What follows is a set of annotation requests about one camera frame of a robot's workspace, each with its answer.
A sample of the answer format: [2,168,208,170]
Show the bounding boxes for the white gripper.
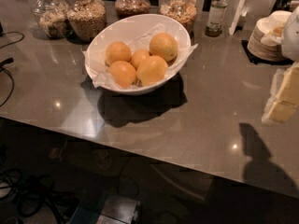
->
[262,6,299,124]

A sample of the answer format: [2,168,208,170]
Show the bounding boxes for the orange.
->
[107,61,136,89]
[149,33,178,62]
[106,41,131,65]
[136,55,168,86]

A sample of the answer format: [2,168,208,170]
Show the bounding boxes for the white oval bowl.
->
[84,13,192,96]

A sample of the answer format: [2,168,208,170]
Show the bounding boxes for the black mat under plates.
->
[241,40,292,65]

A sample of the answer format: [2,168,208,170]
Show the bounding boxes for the stack of white plates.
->
[247,10,291,62]

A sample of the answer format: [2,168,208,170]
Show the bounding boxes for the white card stand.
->
[229,0,246,35]

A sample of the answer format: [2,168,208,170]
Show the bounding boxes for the glass bottle white label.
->
[205,0,228,37]

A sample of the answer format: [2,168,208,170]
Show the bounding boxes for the glass jar light muesli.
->
[160,0,197,34]

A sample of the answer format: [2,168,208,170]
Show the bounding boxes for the orange middle small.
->
[131,49,150,69]

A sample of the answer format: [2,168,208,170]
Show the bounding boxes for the glass jar dark granola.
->
[115,0,150,19]

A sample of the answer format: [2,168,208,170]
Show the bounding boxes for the glass jar brown grains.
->
[67,0,107,43]

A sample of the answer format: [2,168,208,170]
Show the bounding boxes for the metal box on floor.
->
[68,194,142,224]

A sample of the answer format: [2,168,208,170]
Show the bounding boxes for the glass jar pale cereal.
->
[31,0,72,39]

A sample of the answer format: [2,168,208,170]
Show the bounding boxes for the black cables on floor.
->
[0,168,78,224]

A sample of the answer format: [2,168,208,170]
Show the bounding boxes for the black cable on table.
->
[0,31,25,108]

